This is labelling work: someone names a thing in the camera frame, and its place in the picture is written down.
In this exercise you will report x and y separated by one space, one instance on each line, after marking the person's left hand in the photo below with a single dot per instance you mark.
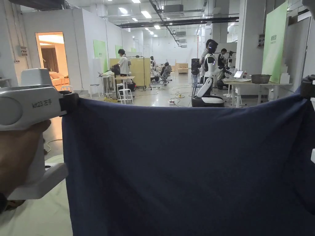
17 152

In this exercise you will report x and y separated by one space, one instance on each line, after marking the white desk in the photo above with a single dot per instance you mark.
105 81

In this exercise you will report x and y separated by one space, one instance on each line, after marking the bed with white sheet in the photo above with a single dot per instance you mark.
37 218

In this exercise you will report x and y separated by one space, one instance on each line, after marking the wooden crate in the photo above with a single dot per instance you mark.
181 67

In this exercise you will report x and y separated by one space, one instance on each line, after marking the wooden panel cabinet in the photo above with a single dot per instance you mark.
139 71

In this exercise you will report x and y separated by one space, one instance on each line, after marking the dark blue garment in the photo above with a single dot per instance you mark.
184 167

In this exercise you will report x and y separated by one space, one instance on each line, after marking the green display board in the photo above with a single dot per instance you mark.
274 44

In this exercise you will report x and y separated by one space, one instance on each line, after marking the white humanoid robot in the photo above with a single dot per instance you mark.
210 73

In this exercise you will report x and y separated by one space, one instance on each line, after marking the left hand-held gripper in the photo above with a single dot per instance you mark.
29 105

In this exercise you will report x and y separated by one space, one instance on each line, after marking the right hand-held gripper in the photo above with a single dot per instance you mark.
309 87

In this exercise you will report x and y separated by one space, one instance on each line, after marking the beige sofa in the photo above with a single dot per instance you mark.
57 78

